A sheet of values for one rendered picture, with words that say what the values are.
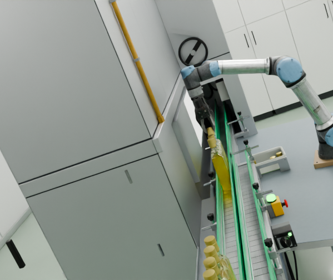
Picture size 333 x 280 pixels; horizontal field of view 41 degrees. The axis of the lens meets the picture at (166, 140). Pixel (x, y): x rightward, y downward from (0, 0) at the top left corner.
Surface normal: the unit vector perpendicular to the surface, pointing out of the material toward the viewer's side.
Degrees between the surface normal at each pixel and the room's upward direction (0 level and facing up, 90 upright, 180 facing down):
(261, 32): 90
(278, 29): 90
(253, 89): 90
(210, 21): 90
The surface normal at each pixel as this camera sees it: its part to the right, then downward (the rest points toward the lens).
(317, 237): -0.36, -0.90
